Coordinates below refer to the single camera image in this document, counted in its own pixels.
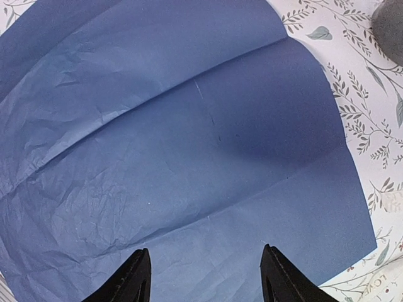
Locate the dark grey mug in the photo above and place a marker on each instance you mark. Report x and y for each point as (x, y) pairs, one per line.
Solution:
(387, 29)

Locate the white ribbon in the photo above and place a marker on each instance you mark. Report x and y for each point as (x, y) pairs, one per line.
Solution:
(384, 281)

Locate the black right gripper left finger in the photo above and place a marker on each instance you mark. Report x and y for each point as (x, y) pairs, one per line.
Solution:
(130, 282)

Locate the dark navy tissue paper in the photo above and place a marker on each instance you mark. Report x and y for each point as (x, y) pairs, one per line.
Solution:
(176, 141)

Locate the floral patterned table mat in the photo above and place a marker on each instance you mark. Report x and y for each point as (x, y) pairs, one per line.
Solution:
(365, 94)

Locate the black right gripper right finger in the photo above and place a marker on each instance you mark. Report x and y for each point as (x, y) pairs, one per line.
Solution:
(282, 281)

